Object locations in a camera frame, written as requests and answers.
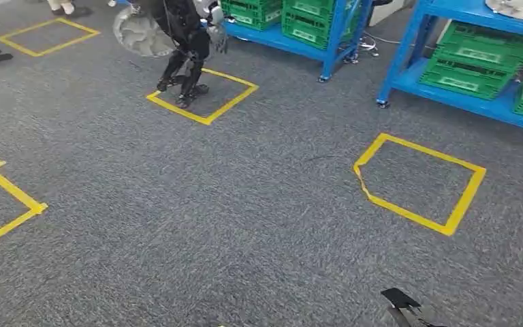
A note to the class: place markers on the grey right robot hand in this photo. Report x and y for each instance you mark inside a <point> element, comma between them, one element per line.
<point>399,318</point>

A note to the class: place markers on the blue metal shelf rack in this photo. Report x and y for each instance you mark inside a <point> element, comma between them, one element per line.
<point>460,13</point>
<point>266,38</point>

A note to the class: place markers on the black humanoid robot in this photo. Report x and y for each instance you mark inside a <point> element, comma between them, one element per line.
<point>189,40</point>

